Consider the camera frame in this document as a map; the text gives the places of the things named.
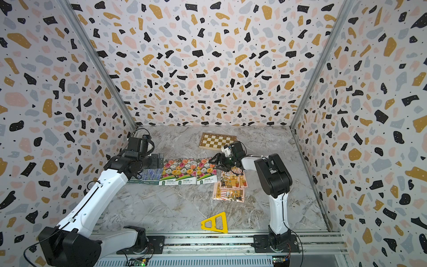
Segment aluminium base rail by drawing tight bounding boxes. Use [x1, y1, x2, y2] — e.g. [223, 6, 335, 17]
[94, 231, 352, 267]

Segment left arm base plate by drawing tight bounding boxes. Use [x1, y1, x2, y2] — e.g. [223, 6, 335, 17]
[116, 235, 165, 256]

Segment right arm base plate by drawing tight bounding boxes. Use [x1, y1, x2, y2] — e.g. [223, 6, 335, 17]
[251, 234, 301, 253]

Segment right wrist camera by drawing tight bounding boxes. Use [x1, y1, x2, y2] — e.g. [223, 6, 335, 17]
[221, 146, 232, 158]

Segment wooden chessboard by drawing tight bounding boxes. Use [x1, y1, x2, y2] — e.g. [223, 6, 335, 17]
[199, 132, 238, 151]

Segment lavender seed packet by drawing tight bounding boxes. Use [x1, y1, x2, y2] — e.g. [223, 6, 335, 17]
[129, 169, 163, 185]

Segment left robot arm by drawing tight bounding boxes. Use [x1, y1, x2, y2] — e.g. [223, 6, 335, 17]
[38, 133, 162, 267]

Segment colourful flower seed packet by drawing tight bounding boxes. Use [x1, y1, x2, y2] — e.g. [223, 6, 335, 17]
[175, 159, 199, 185]
[159, 159, 182, 186]
[195, 158, 218, 185]

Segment yellow triangular plastic tool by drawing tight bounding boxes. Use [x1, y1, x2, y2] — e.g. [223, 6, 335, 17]
[201, 212, 229, 234]

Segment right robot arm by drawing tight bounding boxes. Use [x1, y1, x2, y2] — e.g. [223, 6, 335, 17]
[209, 141, 292, 251]

